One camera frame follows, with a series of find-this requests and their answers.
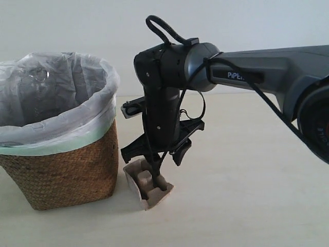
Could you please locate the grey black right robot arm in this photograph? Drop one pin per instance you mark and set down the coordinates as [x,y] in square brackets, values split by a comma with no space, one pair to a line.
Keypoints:
[292,81]

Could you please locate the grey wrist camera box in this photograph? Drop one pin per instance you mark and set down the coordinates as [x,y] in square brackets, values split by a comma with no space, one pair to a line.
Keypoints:
[133,107]

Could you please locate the woven wicker trash basket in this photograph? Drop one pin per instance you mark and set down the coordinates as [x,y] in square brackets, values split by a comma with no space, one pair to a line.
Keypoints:
[85,175]

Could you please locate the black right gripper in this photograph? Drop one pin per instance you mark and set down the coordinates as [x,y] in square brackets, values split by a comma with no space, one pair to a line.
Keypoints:
[163,132]

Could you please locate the translucent green-edged bin liner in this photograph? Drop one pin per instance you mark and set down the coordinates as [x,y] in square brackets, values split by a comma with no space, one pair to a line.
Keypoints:
[83,97]

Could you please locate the grey cardboard pulp tray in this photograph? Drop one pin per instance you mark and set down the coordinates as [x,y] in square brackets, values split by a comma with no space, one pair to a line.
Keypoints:
[149,191]

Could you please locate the red label plastic bottle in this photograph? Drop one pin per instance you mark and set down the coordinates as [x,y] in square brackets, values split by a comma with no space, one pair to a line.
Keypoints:
[36,95]

